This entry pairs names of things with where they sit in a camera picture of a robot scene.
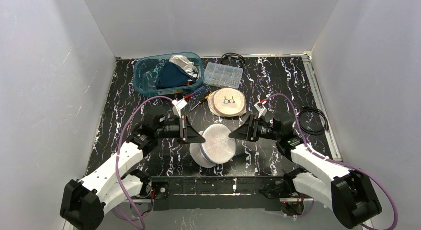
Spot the dark blue lace bra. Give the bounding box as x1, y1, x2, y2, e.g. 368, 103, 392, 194
155, 62, 197, 89

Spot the teal plastic bin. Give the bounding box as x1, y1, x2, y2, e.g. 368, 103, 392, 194
133, 52, 204, 97

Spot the red blue screwdriver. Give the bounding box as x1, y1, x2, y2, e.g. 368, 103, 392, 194
183, 86, 207, 100

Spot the purple cable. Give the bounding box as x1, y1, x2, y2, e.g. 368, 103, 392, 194
263, 93, 399, 230
112, 95, 175, 230

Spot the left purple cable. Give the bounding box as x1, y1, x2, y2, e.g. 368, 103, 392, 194
112, 95, 175, 230

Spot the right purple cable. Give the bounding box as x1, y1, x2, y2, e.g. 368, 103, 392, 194
263, 93, 399, 230

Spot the black cable coil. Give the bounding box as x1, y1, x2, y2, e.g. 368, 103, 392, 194
297, 106, 328, 136
220, 53, 246, 68

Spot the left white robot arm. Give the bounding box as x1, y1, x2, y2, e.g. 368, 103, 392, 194
59, 114, 205, 230

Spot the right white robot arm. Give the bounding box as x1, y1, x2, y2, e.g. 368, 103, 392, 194
229, 115, 382, 229

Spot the black cable coil right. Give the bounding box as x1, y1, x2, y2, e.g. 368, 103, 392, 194
297, 106, 328, 136

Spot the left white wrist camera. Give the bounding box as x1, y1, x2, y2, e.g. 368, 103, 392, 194
171, 98, 187, 117

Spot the yellow black screwdriver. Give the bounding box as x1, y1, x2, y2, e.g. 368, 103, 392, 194
189, 92, 212, 112

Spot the white cloth in bin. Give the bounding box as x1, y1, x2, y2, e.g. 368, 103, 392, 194
169, 55, 199, 79

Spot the clear plastic screw box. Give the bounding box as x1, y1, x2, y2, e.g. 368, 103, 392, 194
203, 62, 243, 89

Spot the black cable coil rear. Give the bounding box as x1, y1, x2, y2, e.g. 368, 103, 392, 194
220, 53, 246, 68

